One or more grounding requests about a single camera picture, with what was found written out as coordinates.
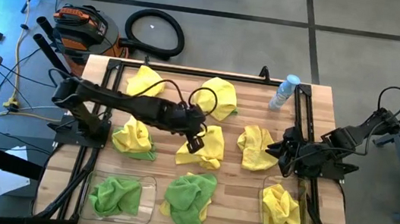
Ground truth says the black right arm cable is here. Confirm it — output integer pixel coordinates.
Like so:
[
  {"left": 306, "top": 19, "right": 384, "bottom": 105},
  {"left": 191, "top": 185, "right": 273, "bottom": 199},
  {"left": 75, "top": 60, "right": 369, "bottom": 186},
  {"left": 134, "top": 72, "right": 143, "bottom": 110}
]
[{"left": 374, "top": 84, "right": 400, "bottom": 126}]

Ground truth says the white paper sheet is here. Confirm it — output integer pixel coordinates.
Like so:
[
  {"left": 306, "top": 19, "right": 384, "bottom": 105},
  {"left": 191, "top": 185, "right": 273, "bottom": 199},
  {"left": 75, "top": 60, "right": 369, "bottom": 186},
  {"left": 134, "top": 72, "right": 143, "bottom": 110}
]
[{"left": 0, "top": 143, "right": 35, "bottom": 203}]

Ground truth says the orange and black shop vacuum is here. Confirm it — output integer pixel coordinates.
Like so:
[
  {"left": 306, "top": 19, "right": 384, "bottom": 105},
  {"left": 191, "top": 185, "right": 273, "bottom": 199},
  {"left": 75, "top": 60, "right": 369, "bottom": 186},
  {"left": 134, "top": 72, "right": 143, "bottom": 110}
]
[{"left": 46, "top": 1, "right": 135, "bottom": 83}]

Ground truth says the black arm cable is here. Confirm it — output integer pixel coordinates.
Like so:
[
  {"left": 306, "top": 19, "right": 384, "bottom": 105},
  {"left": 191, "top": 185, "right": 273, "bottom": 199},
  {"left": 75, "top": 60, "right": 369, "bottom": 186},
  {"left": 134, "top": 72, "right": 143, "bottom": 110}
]
[
  {"left": 374, "top": 84, "right": 400, "bottom": 126},
  {"left": 133, "top": 74, "right": 221, "bottom": 119}
]

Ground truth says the yellow extension cord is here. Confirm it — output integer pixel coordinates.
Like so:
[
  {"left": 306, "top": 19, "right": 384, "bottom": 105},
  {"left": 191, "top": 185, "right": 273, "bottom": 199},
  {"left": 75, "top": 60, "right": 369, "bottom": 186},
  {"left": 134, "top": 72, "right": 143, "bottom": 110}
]
[{"left": 0, "top": 0, "right": 35, "bottom": 111}]

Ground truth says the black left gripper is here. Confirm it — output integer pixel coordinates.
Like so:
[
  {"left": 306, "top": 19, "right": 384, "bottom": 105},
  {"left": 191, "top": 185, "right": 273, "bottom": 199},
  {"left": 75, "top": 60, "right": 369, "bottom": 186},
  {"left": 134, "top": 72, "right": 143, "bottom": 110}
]
[{"left": 170, "top": 101, "right": 211, "bottom": 156}]

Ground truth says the black vacuum hose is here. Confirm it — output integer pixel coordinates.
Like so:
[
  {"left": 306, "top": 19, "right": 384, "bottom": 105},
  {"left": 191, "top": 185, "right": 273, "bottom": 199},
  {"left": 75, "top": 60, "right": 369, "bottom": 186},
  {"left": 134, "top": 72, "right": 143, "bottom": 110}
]
[{"left": 117, "top": 5, "right": 189, "bottom": 64}]

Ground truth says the black clamp hook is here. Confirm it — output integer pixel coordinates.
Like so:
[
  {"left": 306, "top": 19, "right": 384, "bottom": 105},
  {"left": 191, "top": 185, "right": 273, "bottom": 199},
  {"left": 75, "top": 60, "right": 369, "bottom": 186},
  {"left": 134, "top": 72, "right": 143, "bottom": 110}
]
[{"left": 257, "top": 65, "right": 273, "bottom": 84}]

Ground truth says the black vacuum wand tube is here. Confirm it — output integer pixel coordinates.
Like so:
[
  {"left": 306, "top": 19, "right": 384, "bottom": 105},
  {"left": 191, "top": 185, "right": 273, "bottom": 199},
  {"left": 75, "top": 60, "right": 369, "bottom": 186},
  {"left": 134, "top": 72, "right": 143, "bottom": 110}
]
[
  {"left": 27, "top": 33, "right": 86, "bottom": 89},
  {"left": 32, "top": 14, "right": 68, "bottom": 52}
]

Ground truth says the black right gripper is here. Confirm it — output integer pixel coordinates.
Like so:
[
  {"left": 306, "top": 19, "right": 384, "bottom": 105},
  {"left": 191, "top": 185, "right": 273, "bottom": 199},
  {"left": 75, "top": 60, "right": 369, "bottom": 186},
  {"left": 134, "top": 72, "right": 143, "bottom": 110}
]
[{"left": 263, "top": 123, "right": 321, "bottom": 181}]

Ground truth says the light blue air mist bottle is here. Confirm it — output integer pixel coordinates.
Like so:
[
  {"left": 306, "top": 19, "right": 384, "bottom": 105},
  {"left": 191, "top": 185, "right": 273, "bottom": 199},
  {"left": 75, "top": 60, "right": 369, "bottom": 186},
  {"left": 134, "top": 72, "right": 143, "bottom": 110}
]
[{"left": 268, "top": 71, "right": 302, "bottom": 114}]

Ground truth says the black aluminium table frame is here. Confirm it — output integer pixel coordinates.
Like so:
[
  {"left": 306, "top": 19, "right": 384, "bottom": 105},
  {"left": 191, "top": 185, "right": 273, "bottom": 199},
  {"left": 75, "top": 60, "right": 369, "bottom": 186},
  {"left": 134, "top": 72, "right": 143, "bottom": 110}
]
[{"left": 33, "top": 50, "right": 368, "bottom": 224}]

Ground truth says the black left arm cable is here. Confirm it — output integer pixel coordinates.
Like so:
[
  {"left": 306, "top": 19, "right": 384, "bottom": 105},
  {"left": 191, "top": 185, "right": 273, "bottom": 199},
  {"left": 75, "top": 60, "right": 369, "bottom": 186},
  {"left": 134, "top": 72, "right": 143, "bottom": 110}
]
[{"left": 133, "top": 74, "right": 221, "bottom": 119}]

